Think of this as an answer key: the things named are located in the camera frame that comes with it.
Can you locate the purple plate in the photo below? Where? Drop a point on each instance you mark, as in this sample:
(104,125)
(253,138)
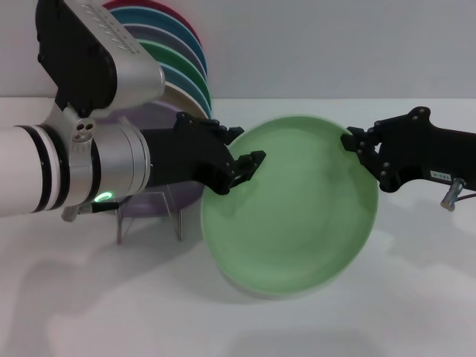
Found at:
(163,115)

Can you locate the grey lavender plate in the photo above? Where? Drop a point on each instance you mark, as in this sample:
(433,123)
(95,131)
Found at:
(171,44)

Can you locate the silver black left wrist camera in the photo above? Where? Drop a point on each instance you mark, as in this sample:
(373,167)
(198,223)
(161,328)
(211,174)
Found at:
(130,74)

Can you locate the light blue plate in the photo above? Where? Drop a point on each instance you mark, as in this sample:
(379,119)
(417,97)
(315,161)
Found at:
(186,82)

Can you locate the teal blue plate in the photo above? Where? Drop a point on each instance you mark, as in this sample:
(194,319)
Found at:
(167,28)

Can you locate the clear acrylic plate rack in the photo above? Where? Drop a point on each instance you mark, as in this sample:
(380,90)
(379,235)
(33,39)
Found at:
(124,223)

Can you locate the dark green plate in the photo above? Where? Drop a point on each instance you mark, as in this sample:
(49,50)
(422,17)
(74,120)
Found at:
(178,61)

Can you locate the red plate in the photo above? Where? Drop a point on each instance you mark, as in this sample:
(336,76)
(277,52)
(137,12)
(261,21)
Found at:
(175,11)

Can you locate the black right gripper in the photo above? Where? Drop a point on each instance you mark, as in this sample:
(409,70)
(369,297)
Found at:
(420,145)

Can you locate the light green plate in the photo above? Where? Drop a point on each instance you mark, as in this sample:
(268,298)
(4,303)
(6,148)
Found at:
(290,223)

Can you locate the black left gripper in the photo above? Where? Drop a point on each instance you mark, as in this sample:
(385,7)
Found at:
(186,156)

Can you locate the beige plate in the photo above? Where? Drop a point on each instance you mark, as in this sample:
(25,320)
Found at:
(182,97)

